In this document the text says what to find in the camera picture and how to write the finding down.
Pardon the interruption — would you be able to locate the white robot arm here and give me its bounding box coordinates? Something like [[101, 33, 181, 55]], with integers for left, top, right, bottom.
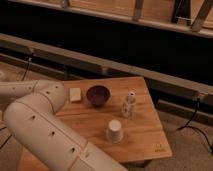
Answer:
[[0, 80, 128, 171]]

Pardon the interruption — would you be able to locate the dark purple bowl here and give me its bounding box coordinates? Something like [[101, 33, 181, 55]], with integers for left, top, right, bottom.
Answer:
[[86, 85, 111, 107]]

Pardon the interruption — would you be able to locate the white patterned bottle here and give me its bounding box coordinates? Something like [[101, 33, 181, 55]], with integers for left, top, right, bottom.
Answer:
[[122, 91, 136, 118]]

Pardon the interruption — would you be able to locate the beige sponge block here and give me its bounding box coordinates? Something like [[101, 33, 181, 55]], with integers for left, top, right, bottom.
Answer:
[[70, 88, 82, 102]]

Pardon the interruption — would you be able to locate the white paper cup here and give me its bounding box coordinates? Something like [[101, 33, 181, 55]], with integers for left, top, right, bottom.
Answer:
[[106, 119, 124, 143]]

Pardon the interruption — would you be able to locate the black cable left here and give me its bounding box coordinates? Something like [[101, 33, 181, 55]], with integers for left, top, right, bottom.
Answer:
[[0, 53, 36, 150]]

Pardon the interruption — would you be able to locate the black cable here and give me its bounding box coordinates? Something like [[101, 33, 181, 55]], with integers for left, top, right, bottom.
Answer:
[[176, 97, 213, 155], [0, 53, 36, 150]]

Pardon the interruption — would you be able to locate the black cable right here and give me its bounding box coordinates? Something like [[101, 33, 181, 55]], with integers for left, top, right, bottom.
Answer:
[[176, 97, 213, 155]]

